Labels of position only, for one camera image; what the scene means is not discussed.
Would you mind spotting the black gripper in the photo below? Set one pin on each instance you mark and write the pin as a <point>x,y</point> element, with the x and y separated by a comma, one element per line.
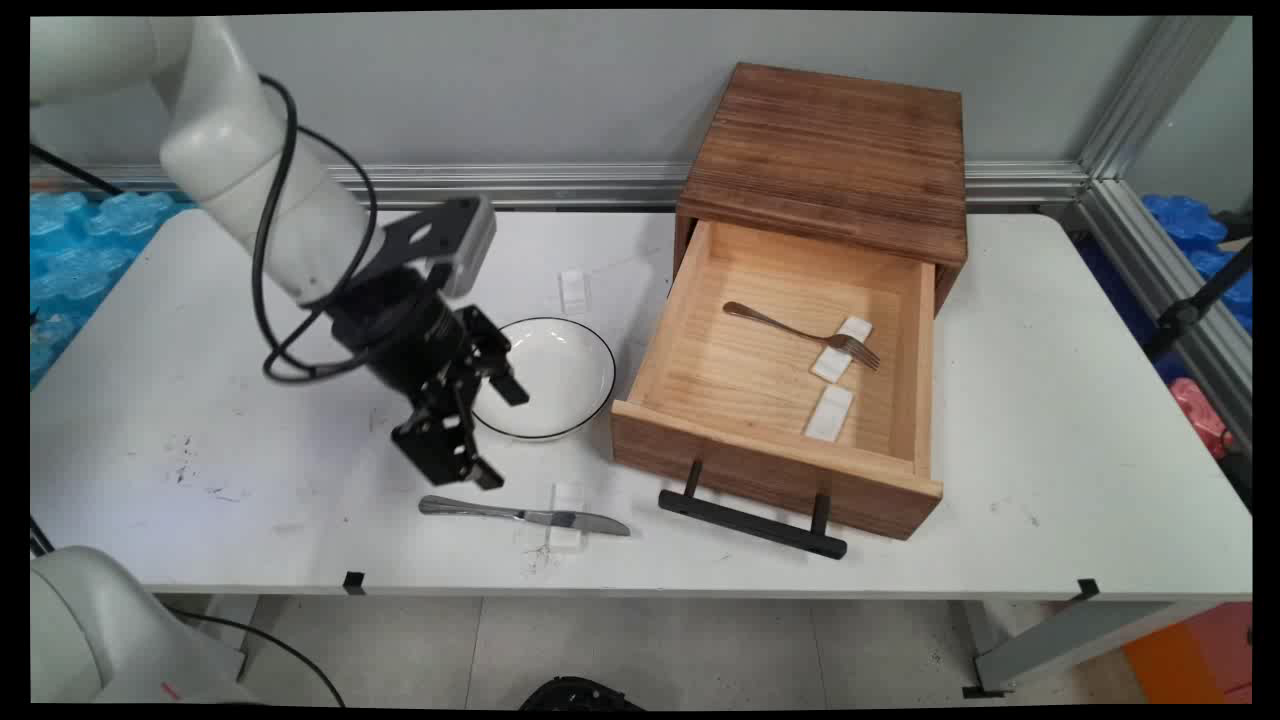
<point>400,330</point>

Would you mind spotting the silver butter knife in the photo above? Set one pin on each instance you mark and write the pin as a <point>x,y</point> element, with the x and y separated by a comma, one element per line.
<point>470,508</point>

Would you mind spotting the white bowl with black rim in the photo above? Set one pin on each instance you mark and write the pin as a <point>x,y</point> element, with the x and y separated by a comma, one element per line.
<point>560,370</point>

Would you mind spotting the white foam block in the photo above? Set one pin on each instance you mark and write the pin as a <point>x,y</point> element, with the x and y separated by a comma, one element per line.
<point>567,541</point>
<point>575,292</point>
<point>828,415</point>
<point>830,366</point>

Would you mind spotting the black table edge clip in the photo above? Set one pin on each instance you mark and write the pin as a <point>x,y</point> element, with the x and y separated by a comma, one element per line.
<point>354,583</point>
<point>1088,589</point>

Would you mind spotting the light wooden drawer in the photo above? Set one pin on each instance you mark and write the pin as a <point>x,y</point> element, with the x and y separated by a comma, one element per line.
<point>740,380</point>

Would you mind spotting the plain grey table leg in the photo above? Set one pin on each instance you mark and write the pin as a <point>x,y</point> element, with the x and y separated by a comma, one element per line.
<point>235,615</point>

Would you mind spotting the black object on floor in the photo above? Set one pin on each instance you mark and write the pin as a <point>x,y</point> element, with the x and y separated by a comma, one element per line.
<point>580,695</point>

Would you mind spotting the silver fork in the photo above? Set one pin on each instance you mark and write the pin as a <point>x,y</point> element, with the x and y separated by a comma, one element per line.
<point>780,323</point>

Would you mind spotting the blue bubble wrap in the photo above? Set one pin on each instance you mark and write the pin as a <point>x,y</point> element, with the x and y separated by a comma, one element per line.
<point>90,250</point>
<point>1185,220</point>

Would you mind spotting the dark wooden cabinet housing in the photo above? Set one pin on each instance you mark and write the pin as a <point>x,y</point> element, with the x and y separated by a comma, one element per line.
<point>830,150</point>

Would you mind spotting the grey table leg with foot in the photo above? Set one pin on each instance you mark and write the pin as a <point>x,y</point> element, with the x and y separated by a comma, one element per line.
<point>1060,645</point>

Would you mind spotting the black tripod stand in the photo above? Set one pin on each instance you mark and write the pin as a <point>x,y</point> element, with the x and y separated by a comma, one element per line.
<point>1180,315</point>

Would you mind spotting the red plastic bag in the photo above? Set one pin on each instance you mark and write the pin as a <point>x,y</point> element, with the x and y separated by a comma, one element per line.
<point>1195,410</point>

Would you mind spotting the orange box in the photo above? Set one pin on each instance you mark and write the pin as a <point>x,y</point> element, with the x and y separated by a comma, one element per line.
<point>1190,660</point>

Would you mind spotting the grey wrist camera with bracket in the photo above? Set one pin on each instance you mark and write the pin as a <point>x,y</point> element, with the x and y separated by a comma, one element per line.
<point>470,240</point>

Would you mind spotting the horizontal aluminium frame rail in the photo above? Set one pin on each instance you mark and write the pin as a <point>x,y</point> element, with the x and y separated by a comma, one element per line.
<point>550,185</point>

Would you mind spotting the side aluminium frame rail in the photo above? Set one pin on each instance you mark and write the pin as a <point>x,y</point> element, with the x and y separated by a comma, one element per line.
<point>1160,270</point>

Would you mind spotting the upright aluminium frame post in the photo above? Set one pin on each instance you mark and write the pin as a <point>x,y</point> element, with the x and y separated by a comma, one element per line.
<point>1150,100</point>

